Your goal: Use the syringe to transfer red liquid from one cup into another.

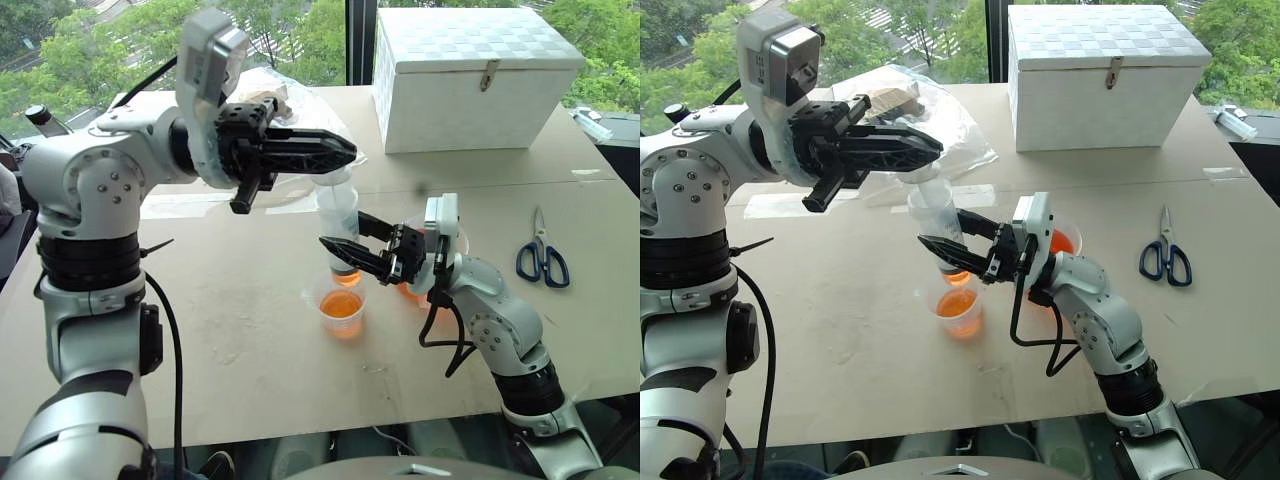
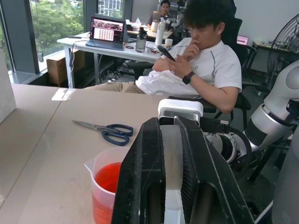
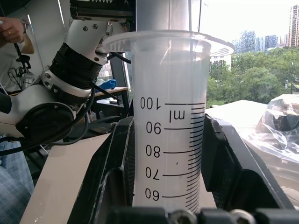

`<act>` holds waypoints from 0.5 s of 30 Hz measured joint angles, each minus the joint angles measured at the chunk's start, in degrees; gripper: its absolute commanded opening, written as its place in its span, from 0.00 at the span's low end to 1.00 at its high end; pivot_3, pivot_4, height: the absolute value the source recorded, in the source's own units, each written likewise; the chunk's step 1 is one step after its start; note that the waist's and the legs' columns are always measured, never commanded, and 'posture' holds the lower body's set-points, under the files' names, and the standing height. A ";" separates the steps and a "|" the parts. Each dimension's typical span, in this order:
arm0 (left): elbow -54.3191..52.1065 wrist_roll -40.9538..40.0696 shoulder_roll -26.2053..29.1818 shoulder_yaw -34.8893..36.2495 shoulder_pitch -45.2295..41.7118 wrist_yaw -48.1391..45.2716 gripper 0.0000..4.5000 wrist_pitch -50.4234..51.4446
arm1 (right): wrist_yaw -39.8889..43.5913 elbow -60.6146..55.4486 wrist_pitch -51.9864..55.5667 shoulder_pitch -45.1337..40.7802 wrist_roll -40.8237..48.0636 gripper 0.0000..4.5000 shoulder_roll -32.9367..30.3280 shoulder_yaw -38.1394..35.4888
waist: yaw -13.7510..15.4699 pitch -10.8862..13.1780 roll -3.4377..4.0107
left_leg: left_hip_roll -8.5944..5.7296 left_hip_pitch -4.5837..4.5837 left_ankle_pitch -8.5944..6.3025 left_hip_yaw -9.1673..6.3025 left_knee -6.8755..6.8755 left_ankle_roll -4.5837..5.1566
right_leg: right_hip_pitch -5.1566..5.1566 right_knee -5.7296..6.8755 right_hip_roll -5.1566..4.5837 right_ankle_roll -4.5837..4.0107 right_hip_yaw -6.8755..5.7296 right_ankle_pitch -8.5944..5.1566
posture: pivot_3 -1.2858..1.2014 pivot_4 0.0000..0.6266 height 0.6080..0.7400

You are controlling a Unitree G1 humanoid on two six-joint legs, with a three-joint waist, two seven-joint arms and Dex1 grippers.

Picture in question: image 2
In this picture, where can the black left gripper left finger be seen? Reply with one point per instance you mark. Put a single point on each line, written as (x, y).
(140, 177)

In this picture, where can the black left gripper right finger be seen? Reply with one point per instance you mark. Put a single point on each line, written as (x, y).
(210, 186)

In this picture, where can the black smartphone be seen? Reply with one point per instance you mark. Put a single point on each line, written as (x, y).
(165, 53)

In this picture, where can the clear cup with red liquid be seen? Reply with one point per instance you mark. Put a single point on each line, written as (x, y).
(105, 184)

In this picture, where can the small white cup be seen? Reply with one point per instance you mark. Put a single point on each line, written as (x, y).
(169, 43)

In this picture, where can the man's left hand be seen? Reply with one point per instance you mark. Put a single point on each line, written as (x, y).
(181, 67)

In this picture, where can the man's right hand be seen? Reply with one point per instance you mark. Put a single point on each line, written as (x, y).
(195, 50)

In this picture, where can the black smartwatch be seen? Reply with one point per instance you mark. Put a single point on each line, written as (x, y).
(188, 78)

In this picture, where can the man in white t-shirt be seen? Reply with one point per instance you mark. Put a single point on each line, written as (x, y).
(219, 67)

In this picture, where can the white office desk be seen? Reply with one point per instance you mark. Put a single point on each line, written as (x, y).
(112, 51)

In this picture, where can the cardboard box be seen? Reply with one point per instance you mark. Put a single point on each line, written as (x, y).
(58, 70)

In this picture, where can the dark grey water bottle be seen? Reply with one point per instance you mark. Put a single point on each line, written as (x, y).
(141, 40)

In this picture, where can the white thermos bottle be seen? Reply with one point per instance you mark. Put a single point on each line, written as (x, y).
(159, 33)

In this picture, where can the open laptop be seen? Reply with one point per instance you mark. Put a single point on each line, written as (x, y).
(106, 32)

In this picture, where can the pink lit screen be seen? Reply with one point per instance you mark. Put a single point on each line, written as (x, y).
(242, 40)

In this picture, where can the beige jar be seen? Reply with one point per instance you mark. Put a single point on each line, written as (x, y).
(154, 26)

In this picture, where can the black standing fan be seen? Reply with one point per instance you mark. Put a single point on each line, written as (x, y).
(283, 51)

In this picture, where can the white board panel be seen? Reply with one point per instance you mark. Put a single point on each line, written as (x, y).
(6, 88)

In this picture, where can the man in dark shirt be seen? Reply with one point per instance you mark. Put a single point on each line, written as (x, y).
(162, 11)

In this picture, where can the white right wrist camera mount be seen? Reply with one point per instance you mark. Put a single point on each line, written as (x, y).
(180, 105)

